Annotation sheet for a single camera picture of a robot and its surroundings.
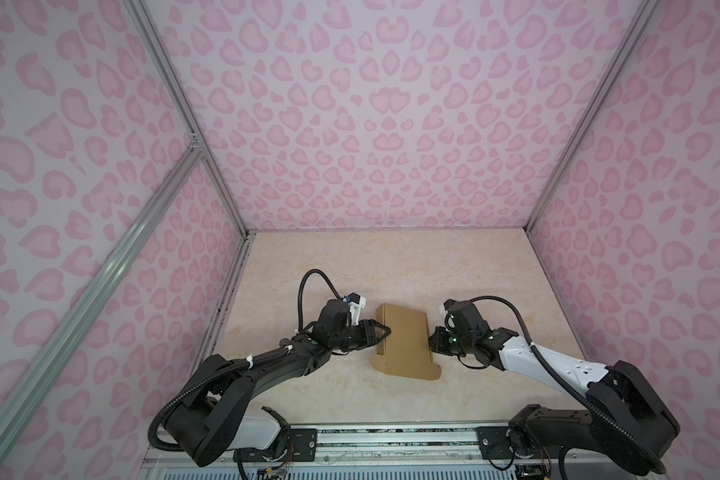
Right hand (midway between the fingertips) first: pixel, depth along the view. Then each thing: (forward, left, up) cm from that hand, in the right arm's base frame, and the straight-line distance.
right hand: (426, 340), depth 85 cm
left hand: (0, +11, +5) cm, 12 cm away
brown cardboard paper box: (-3, +7, +3) cm, 8 cm away
